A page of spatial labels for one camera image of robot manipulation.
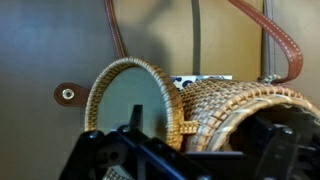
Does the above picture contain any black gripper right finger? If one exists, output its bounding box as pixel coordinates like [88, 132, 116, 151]
[249, 114, 301, 158]

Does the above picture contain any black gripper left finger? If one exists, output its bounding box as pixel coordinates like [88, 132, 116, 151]
[129, 104, 144, 131]

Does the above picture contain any round wicker basket bag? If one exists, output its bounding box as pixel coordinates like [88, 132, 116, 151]
[53, 0, 320, 180]

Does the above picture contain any brown leather couch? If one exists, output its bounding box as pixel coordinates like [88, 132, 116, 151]
[0, 0, 320, 180]

